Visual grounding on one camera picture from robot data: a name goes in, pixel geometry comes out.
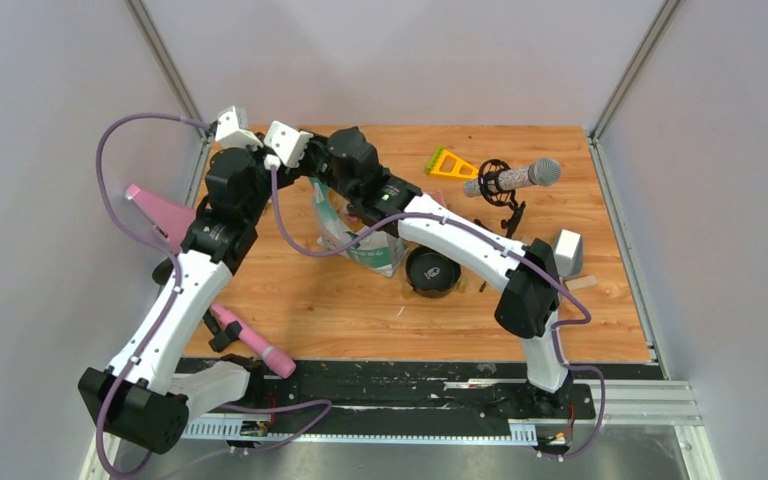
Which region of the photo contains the green dog food bag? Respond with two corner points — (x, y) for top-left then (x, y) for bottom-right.
(309, 175), (409, 278)

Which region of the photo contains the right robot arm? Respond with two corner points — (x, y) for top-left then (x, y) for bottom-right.
(285, 127), (571, 418)

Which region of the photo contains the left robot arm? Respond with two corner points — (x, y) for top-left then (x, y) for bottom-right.
(78, 148), (271, 454)

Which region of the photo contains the black pet bowl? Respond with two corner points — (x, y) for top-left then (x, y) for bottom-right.
(405, 246), (462, 298)

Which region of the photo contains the yellow green triangular toy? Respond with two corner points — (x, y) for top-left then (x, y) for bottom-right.
(425, 146), (479, 181)

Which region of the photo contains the glitter silver microphone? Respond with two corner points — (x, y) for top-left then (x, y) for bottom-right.
(462, 157), (561, 198)

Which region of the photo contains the silver metal scoop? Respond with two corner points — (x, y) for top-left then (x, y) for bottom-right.
(553, 229), (583, 278)

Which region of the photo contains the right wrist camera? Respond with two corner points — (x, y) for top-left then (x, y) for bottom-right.
(263, 121), (313, 170)

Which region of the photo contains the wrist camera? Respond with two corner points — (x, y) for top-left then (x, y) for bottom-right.
(263, 121), (313, 170)
(214, 106), (263, 149)

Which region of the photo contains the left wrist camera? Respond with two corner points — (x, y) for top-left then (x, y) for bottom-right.
(214, 106), (263, 149)

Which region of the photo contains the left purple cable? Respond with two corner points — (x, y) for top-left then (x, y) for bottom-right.
(94, 113), (216, 478)

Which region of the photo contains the black mounting rail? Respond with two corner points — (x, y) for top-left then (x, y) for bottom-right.
(178, 357), (664, 442)

